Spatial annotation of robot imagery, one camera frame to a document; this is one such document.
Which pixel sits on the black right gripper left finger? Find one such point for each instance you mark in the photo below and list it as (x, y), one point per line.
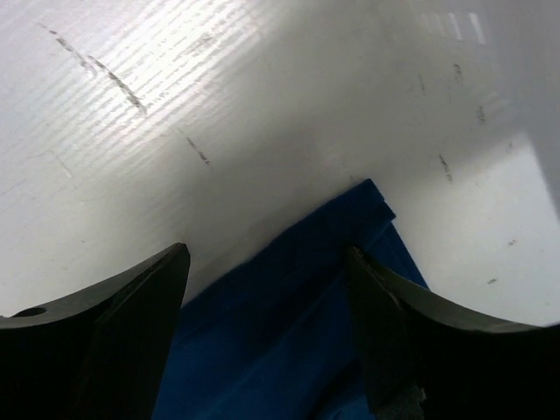
(98, 353)

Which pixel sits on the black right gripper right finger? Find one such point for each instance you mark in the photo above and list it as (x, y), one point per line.
(424, 357)

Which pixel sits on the blue t shirt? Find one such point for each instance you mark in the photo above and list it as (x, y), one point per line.
(272, 338)

